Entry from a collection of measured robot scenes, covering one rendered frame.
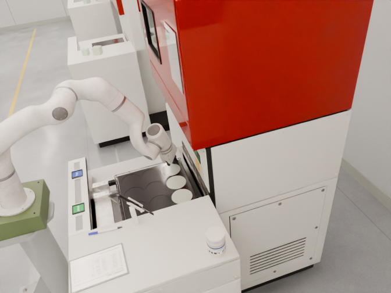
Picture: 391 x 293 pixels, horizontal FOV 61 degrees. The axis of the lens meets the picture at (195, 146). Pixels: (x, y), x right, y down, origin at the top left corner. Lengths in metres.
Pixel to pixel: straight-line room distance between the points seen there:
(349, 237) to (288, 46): 1.72
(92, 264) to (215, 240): 0.48
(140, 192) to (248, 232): 0.60
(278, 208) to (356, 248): 0.98
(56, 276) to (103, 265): 0.86
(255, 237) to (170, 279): 0.73
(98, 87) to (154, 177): 0.59
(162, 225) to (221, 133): 0.45
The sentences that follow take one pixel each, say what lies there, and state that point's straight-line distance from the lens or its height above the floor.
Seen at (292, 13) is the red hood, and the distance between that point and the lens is 1.27.
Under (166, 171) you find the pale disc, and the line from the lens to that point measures 1.77.
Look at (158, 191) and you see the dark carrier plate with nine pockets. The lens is 1.66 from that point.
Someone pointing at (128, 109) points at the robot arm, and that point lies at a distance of 1.46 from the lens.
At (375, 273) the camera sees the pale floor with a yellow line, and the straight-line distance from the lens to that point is 2.56.
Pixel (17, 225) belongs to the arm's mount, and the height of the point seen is 0.89.
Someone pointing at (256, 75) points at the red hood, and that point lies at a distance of 1.28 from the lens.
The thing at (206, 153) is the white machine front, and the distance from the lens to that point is 1.36.
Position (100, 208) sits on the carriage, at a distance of 1.70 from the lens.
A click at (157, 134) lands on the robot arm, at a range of 1.52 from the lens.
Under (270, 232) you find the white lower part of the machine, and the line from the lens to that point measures 1.90.
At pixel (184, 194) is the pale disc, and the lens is 1.62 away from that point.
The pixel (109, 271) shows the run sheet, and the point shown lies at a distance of 1.34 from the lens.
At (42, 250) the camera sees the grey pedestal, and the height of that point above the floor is 0.62.
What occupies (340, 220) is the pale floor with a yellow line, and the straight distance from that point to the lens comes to 2.78.
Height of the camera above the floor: 2.02
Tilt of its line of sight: 36 degrees down
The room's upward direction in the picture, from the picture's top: 7 degrees counter-clockwise
